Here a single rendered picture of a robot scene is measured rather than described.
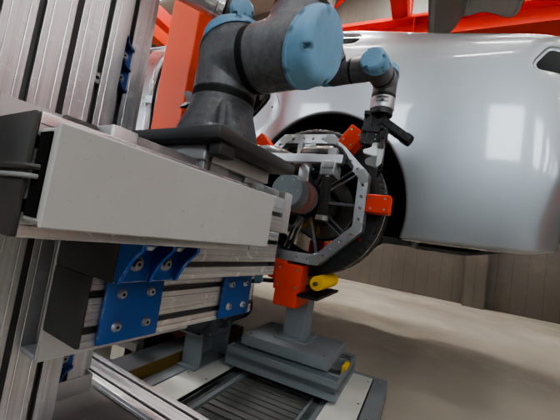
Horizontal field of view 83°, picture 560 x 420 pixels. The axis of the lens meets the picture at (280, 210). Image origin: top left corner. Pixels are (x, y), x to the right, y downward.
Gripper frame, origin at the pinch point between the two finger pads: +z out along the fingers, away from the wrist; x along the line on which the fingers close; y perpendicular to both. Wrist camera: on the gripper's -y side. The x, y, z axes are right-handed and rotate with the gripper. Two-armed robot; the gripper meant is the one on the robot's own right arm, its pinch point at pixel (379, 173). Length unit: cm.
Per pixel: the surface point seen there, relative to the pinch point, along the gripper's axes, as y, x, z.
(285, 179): 33.8, -9.9, 3.5
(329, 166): 16.1, -0.3, -0.9
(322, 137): 25.2, -24.0, -18.1
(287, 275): 31, -23, 40
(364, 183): 5.6, -21.2, -0.1
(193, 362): 63, -18, 83
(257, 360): 39, -26, 78
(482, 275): -159, -478, 42
